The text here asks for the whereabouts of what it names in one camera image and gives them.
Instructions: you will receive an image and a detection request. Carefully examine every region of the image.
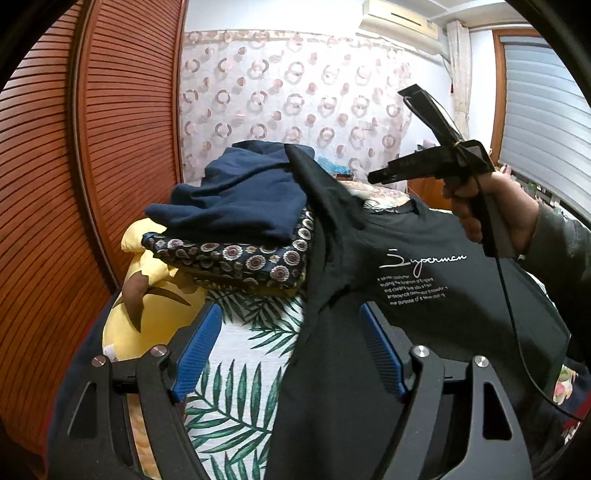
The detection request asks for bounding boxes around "black printed t-shirt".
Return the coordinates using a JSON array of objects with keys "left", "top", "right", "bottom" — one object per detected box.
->
[{"left": 266, "top": 146, "right": 570, "bottom": 479}]

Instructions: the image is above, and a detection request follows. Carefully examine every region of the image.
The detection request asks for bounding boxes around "grey right sleeve forearm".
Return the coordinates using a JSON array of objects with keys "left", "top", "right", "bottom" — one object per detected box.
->
[{"left": 519, "top": 200, "right": 591, "bottom": 315}]

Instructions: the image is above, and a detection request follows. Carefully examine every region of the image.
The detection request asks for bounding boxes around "person's right hand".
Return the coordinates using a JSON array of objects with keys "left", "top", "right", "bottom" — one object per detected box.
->
[{"left": 443, "top": 171, "right": 540, "bottom": 254}]

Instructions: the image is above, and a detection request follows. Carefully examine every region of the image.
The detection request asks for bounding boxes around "wooden sideboard cabinet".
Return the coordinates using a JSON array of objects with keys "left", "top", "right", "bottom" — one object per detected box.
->
[{"left": 408, "top": 177, "right": 452, "bottom": 210}]

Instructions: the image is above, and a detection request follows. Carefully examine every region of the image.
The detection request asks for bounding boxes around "yellow plush pillow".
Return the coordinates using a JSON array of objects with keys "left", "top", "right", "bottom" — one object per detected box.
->
[{"left": 102, "top": 218, "right": 207, "bottom": 362}]

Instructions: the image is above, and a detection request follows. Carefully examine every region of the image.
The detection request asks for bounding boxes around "palm leaf print blanket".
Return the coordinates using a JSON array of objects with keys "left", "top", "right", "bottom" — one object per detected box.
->
[{"left": 184, "top": 292, "right": 305, "bottom": 480}]

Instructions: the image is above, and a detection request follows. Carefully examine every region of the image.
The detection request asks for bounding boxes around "grey window blind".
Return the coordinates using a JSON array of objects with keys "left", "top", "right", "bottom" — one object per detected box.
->
[{"left": 500, "top": 35, "right": 590, "bottom": 219}]

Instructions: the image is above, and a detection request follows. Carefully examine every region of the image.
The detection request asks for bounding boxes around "floral rose blanket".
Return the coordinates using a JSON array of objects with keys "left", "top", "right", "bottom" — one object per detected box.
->
[{"left": 339, "top": 180, "right": 411, "bottom": 211}]

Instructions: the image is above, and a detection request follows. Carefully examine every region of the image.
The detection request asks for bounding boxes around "folded dark patterned garment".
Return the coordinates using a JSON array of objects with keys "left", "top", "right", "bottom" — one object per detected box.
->
[{"left": 141, "top": 208, "right": 315, "bottom": 295}]

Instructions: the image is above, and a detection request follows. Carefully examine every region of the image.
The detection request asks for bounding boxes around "cardboard box with blue item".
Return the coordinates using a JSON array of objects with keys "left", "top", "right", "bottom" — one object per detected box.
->
[{"left": 315, "top": 156, "right": 353, "bottom": 181}]

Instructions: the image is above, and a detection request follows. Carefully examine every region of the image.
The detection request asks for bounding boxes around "beige tied side curtain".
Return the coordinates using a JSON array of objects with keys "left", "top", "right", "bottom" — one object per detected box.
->
[{"left": 447, "top": 20, "right": 472, "bottom": 139}]

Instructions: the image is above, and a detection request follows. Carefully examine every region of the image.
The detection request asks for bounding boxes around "sheer circle pattern curtain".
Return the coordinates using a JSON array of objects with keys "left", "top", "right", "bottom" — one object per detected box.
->
[{"left": 179, "top": 30, "right": 411, "bottom": 185}]

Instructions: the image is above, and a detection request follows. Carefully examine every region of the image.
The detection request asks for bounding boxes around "folded navy blue garment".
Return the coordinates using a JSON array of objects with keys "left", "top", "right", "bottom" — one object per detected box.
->
[{"left": 145, "top": 140, "right": 307, "bottom": 246}]

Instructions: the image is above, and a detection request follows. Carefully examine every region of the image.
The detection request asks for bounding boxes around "wooden louvred wardrobe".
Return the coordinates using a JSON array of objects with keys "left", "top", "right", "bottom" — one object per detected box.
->
[{"left": 1, "top": 1, "right": 186, "bottom": 455}]

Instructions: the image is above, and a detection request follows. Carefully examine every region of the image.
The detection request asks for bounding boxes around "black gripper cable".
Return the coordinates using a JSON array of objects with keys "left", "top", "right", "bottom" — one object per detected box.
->
[{"left": 417, "top": 87, "right": 585, "bottom": 422}]

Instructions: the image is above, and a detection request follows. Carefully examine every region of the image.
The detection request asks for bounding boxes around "wall air conditioner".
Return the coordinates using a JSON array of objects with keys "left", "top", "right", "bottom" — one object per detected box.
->
[{"left": 360, "top": 0, "right": 444, "bottom": 55}]

